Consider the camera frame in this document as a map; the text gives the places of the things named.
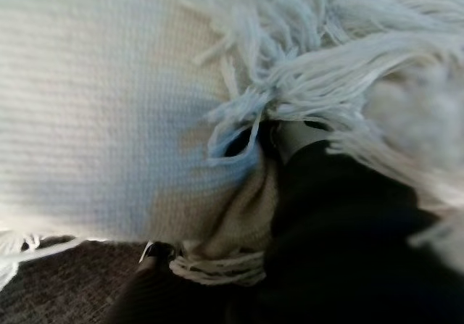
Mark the grey fabric sofa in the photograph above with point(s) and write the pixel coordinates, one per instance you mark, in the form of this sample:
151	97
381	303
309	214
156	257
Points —
65	284

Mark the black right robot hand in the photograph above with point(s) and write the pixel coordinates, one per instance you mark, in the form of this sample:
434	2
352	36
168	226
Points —
344	248

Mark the white fringed knit cloth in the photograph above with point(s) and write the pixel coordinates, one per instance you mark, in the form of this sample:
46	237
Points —
90	103

